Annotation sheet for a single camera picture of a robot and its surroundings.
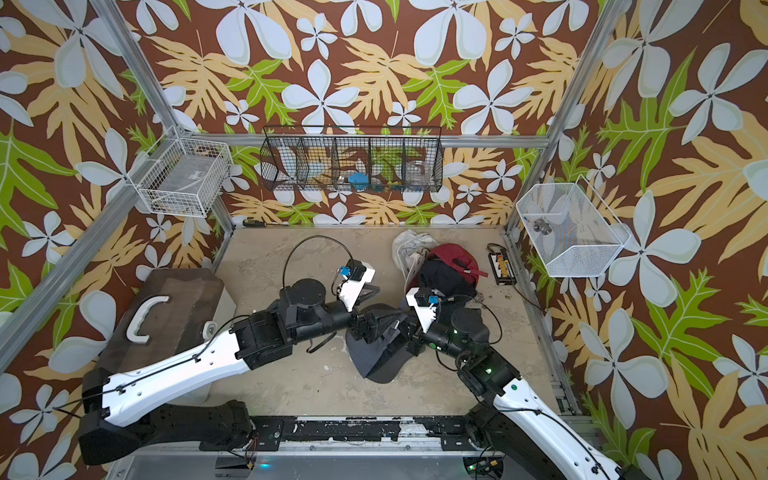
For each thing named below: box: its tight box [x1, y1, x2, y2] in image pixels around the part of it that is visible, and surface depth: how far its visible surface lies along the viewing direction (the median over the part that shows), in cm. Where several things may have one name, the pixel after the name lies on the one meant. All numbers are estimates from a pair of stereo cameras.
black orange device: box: [488, 252, 517, 285], surface depth 107 cm
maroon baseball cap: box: [428, 243, 488, 285], surface depth 98 cm
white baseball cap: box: [392, 229, 439, 291], surface depth 102 cm
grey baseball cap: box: [346, 303, 416, 384], surface depth 69 cm
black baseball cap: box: [419, 260, 477, 299], surface depth 98 cm
